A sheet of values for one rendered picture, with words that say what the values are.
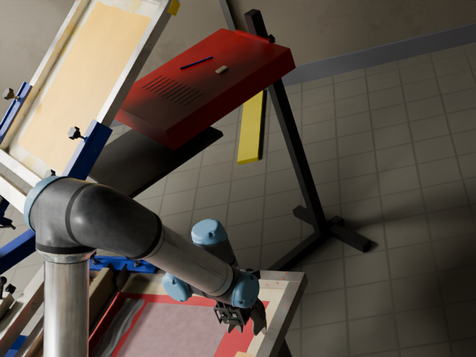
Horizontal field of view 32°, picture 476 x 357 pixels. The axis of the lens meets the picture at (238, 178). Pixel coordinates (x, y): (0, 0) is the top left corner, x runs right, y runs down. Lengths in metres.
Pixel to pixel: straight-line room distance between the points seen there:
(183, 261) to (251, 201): 2.82
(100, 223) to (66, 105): 1.63
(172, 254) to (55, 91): 1.69
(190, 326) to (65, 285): 0.85
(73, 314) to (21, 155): 1.63
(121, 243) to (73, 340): 0.24
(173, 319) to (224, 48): 1.36
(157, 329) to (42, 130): 1.02
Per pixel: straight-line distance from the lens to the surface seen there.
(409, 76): 5.09
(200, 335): 2.37
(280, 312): 2.29
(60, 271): 1.60
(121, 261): 2.67
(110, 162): 3.29
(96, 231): 1.50
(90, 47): 3.15
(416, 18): 5.18
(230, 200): 4.49
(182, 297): 1.85
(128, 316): 2.52
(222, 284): 1.73
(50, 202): 1.56
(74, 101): 3.06
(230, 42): 3.47
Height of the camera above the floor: 2.54
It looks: 33 degrees down
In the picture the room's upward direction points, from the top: 21 degrees counter-clockwise
